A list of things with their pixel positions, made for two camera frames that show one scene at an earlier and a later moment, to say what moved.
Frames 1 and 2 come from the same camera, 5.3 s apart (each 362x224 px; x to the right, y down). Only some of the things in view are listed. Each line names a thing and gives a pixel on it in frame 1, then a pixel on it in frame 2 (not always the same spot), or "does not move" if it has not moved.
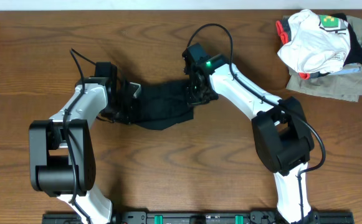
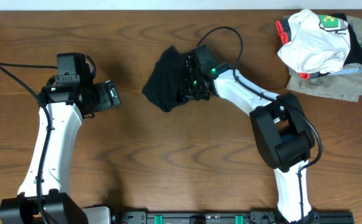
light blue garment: x=354 y=68 does not move
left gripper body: x=122 y=112 -> x=99 y=98
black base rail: x=204 y=217 does not move
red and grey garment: x=283 y=31 does not move
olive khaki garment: x=347 y=86 does not move
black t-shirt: x=164 y=104 -> x=163 y=84
